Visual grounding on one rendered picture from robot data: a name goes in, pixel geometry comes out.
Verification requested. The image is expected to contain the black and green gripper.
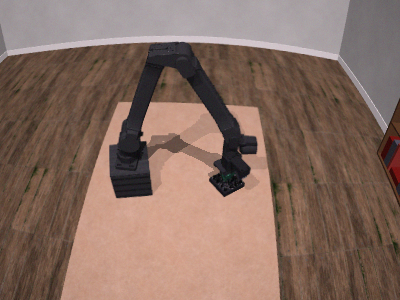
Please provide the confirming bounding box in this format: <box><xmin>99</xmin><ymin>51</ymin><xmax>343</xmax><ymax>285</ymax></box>
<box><xmin>213</xmin><ymin>151</ymin><xmax>235</xmax><ymax>182</ymax></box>

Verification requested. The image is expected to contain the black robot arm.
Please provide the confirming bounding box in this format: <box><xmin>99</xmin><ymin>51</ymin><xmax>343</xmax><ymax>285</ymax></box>
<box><xmin>115</xmin><ymin>42</ymin><xmax>258</xmax><ymax>180</ymax></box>

